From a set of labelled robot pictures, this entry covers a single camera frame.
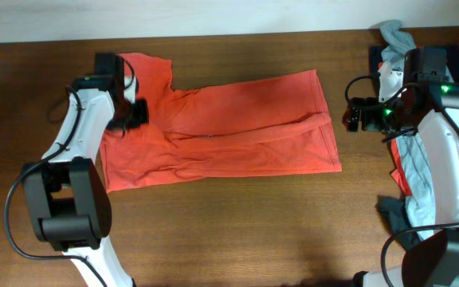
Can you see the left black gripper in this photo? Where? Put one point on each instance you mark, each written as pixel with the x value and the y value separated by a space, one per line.
pixel 142 107

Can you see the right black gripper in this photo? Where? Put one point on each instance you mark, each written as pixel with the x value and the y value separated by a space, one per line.
pixel 369 123

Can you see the orange red printed t-shirt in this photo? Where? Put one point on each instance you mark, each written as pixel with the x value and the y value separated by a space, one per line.
pixel 269 127

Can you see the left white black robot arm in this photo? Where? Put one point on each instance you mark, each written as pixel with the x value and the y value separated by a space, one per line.
pixel 68 205

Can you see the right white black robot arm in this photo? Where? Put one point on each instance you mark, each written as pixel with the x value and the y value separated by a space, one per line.
pixel 420 100

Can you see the red garment in pile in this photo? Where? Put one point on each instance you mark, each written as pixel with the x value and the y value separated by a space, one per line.
pixel 412 169

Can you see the light grey shirt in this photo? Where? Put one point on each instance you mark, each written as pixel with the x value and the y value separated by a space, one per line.
pixel 419 212

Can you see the dark navy garment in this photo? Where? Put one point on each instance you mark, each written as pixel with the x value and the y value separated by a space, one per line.
pixel 452 54

